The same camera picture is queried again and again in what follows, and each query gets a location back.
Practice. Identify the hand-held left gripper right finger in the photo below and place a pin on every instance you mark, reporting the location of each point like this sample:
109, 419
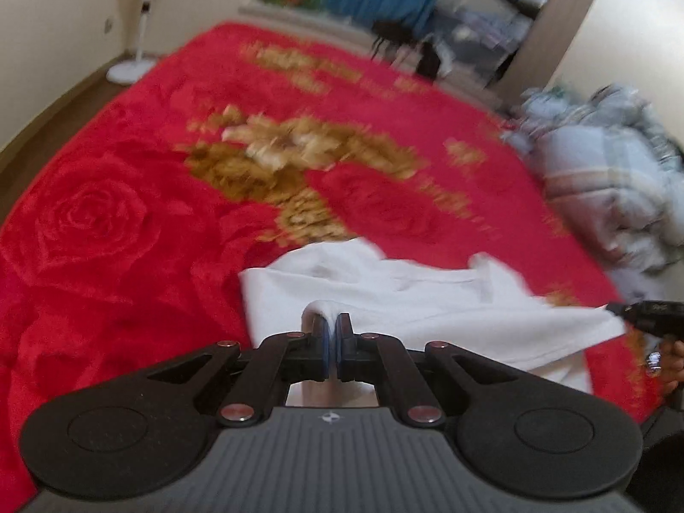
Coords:
342, 347

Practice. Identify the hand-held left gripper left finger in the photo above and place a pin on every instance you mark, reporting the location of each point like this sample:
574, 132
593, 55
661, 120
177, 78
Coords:
324, 347

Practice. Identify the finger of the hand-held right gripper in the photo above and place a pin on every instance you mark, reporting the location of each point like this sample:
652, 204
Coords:
646, 318

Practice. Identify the white garment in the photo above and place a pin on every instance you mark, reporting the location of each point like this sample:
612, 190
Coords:
427, 299

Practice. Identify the person's right hand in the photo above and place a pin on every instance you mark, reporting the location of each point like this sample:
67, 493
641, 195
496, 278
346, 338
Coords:
670, 366

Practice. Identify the plaid quilt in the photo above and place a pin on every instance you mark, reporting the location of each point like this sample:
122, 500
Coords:
604, 181

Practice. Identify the red floral blanket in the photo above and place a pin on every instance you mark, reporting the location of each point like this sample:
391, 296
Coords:
107, 224

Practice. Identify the wooden shelf cabinet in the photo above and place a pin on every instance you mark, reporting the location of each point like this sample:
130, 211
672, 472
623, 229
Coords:
556, 26

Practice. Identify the clear plastic storage bin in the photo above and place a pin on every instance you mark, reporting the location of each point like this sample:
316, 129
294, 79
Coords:
481, 48

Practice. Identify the white standing fan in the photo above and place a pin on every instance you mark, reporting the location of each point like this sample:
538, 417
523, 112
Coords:
140, 37

